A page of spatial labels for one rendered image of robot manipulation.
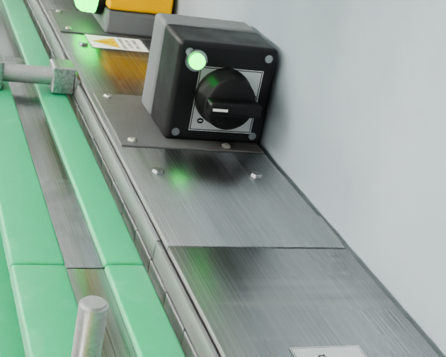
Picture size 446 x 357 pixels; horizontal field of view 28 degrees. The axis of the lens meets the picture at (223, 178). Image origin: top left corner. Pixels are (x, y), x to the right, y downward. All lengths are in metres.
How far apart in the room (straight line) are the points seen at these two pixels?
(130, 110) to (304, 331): 0.31
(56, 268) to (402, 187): 0.21
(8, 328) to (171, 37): 0.25
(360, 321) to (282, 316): 0.05
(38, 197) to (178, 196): 0.09
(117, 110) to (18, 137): 0.08
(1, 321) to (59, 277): 0.10
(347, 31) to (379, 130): 0.08
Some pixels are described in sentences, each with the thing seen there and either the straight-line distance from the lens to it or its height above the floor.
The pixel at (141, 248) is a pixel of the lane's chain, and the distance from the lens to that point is 0.57.
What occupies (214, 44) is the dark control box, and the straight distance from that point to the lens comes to 0.67.
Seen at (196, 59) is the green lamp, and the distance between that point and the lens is 0.66.
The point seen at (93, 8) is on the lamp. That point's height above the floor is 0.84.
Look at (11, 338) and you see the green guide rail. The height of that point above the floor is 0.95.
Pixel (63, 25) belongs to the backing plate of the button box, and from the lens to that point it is 0.95.
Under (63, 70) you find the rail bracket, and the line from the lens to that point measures 0.79.
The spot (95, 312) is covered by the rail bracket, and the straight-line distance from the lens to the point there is 0.36.
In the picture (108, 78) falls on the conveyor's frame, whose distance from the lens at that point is 0.81.
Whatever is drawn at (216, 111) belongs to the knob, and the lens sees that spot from 0.65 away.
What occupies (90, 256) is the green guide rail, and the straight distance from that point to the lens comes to 0.55.
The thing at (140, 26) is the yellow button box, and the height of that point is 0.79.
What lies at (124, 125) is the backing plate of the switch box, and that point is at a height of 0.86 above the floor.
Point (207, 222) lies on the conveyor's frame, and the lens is 0.57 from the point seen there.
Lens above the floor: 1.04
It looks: 21 degrees down
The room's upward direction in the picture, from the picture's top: 88 degrees counter-clockwise
